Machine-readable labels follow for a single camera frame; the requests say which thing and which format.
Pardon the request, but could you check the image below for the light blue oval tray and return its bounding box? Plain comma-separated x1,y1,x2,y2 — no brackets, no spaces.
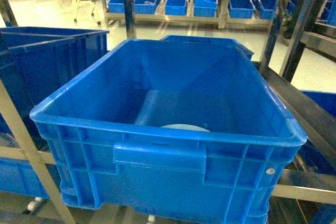
161,124,209,132

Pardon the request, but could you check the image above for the blue crate lower left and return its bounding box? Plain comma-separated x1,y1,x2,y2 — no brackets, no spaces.
1,158,50,199

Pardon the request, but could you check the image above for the blue crate right shelf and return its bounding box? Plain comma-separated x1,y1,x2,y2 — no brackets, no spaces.
299,90,335,176

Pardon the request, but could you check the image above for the large blue crate front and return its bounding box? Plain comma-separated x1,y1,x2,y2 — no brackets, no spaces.
30,39,307,223

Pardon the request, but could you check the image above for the blue crate on left shelf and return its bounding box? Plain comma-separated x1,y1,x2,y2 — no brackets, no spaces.
1,27,108,136

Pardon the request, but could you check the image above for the small blue bin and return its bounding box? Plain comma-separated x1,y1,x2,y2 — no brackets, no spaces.
165,0,187,16
228,0,256,19
253,0,277,20
134,0,161,15
194,0,218,17
107,0,124,13

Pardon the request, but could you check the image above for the metal shelf frame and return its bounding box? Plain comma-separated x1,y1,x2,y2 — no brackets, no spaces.
1,0,335,223

